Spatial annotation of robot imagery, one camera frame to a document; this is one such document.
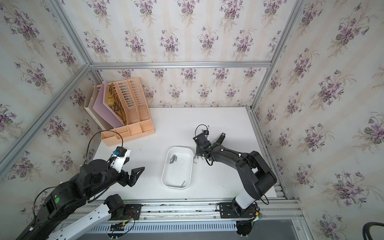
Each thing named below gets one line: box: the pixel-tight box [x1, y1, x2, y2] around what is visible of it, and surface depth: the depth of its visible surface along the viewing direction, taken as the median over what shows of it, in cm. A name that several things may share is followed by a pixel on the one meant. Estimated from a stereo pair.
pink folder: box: [92, 80, 125, 128], surface depth 88 cm
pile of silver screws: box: [169, 154, 178, 164], surface depth 93 cm
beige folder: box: [84, 84, 113, 131], surface depth 86 cm
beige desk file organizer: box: [101, 77, 155, 147], surface depth 103 cm
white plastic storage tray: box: [161, 146, 194, 190], surface depth 90 cm
